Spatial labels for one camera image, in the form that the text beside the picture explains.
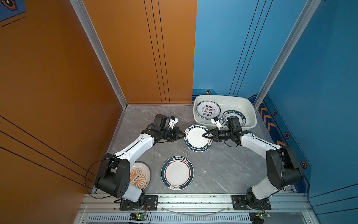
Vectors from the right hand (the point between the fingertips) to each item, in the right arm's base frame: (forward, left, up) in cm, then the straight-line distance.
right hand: (203, 136), depth 83 cm
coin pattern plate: (+33, -8, -11) cm, 35 cm away
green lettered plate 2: (-3, +6, 0) cm, 6 cm away
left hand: (0, +10, +3) cm, 11 cm away
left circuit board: (-38, +35, -16) cm, 54 cm away
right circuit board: (-38, -27, -15) cm, 49 cm away
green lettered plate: (+31, -28, -13) cm, 44 cm away
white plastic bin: (+40, -26, -10) cm, 49 cm away
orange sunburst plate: (-17, +39, -14) cm, 44 cm away
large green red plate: (-17, +16, -14) cm, 27 cm away
